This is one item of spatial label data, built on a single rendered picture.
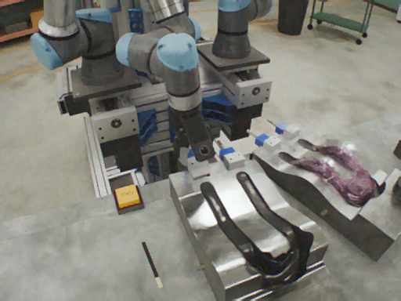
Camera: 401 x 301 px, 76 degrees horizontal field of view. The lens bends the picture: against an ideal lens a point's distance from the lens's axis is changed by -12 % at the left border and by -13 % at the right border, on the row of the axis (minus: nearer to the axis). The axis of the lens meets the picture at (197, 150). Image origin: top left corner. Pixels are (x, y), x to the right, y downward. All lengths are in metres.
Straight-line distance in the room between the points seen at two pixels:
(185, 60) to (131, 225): 0.49
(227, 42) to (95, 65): 0.48
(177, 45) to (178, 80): 0.07
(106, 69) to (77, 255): 0.56
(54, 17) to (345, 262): 0.99
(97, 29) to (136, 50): 0.33
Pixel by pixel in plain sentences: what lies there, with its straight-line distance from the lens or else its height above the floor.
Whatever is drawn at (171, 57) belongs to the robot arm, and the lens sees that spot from 0.55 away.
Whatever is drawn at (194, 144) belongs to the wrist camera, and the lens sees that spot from 0.65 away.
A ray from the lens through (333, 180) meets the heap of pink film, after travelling 0.87.
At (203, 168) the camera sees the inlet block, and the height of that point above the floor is 0.93.
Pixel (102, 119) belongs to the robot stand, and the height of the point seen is 0.99.
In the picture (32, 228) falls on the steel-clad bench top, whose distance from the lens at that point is 0.95.
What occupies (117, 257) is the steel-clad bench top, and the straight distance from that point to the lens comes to 0.80.
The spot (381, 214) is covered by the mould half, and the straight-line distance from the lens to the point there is 0.85.
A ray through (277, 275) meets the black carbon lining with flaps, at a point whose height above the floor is 0.87.
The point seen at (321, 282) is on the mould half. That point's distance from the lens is 0.73.
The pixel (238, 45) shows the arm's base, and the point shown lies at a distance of 1.11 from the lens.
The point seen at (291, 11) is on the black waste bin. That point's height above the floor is 0.39.
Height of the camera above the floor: 1.49
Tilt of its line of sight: 41 degrees down
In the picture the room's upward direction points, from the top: straight up
